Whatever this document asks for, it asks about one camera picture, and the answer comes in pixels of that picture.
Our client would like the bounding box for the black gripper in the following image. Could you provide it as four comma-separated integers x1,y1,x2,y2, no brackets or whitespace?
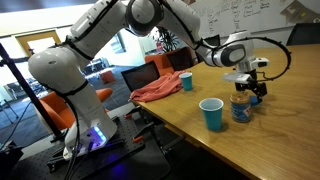
234,69,268,100

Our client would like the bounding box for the blue jar lid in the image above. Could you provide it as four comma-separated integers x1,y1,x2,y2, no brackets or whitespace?
249,95,263,108

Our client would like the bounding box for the peanut butter jar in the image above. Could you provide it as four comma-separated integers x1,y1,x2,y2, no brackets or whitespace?
230,91,252,124

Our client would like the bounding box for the blue plastic cup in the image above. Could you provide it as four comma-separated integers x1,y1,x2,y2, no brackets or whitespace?
198,97,225,132
179,71,194,92

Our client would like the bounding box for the black mesh chair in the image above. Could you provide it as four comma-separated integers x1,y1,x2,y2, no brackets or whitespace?
194,34,222,64
285,22,320,47
120,60,161,93

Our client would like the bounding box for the dark brown chair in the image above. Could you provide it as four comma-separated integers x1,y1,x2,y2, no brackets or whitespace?
165,46,198,72

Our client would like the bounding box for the burlap pennant banner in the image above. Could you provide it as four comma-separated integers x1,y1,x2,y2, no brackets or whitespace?
280,0,320,24

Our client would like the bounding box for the orange sofa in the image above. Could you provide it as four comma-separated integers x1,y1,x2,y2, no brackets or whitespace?
144,49,176,76

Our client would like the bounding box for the orange cloth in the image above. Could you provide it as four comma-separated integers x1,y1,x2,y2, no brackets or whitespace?
129,70,188,103

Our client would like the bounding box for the green potted plant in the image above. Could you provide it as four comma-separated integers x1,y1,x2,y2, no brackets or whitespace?
151,26,181,53

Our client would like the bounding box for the orange ottoman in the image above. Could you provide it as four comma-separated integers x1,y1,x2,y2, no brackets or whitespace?
100,69,116,85

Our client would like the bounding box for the orange lounge chair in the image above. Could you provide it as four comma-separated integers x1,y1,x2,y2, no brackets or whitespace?
38,87,114,131

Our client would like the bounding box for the black tripod pole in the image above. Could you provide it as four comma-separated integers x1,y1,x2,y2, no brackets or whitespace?
0,43,66,143

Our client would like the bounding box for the black equipment box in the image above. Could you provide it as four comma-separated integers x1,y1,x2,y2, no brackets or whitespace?
0,141,24,180

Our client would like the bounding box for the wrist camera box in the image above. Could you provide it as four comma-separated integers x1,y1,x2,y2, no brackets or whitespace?
221,71,253,85

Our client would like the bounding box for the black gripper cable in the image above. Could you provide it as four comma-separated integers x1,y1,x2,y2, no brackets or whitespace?
213,35,292,82

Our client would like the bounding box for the wall whiteboard with writing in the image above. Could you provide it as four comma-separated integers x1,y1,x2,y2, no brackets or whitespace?
189,0,320,43

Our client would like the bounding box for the orange-handled black clamp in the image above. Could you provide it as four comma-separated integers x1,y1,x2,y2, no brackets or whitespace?
123,106,143,120
132,121,156,144

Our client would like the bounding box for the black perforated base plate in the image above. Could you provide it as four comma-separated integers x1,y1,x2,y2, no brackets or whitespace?
6,114,146,180

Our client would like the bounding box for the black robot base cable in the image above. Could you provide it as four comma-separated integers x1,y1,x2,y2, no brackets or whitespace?
61,93,87,180

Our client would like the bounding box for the wooden door frame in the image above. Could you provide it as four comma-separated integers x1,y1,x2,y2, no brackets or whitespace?
15,29,63,58

